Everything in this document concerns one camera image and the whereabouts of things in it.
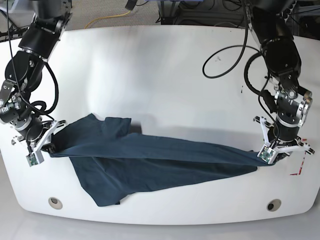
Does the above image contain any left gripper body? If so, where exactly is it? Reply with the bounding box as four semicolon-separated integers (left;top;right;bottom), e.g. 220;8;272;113
268;119;300;147

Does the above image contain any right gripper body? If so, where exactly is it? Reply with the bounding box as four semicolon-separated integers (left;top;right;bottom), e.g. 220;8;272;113
18;117;53;146

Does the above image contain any dark teal T-shirt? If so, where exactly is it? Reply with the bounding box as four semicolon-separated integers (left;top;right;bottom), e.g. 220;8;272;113
50;114;266;207

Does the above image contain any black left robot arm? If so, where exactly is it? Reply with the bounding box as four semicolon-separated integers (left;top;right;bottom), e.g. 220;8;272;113
244;0;313;145

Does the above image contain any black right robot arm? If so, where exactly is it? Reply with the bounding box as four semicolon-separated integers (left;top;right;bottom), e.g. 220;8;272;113
0;0;72;152

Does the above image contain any red tape marking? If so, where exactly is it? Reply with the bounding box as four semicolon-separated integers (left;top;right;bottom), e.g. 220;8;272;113
289;151;307;176

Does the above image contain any left table grommet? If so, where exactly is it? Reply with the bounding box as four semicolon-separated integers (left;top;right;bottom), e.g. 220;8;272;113
48;197;63;210

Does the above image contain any table grommet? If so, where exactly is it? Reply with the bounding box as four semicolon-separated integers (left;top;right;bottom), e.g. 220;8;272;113
48;197;63;210
266;199;282;212

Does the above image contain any right table grommet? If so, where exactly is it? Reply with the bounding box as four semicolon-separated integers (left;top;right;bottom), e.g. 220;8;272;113
266;199;282;212

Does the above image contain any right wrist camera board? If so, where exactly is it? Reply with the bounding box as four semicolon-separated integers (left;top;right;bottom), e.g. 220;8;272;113
26;153;39;167

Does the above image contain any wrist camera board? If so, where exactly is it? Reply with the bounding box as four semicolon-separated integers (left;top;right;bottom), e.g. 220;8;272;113
26;153;39;167
257;147;276;165

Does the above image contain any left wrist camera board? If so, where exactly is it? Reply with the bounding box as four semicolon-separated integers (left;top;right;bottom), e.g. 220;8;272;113
257;147;276;165

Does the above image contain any yellow cable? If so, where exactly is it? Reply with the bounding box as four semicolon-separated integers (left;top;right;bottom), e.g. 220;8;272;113
84;7;132;30

